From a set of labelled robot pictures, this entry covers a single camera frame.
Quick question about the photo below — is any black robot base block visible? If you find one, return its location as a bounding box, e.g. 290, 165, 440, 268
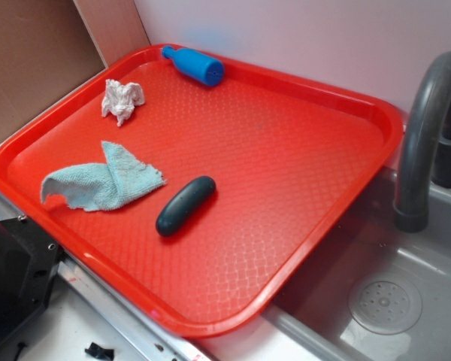
0, 218, 62, 349

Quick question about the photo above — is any crumpled white paper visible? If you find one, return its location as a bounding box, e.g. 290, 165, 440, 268
101, 79, 146, 127

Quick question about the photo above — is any red plastic tray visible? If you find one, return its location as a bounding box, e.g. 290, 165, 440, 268
0, 45, 403, 338

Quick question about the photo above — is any dark green toy pickle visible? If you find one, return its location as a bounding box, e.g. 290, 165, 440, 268
156, 175, 216, 237

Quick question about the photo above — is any blue plastic toy bottle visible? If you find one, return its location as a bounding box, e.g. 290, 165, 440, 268
162, 45, 225, 86

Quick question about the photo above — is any light blue cloth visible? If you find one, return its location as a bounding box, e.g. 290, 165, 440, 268
41, 141, 166, 212

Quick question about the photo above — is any grey plastic sink basin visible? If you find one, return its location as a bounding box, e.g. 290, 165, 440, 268
262, 165, 451, 361

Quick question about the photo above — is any grey plastic faucet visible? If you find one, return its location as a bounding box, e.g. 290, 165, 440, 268
393, 51, 451, 232

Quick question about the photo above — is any black tape scrap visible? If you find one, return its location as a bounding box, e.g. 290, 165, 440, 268
84, 342, 115, 361

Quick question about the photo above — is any brown cardboard panel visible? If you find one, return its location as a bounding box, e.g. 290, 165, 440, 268
0, 1, 150, 143

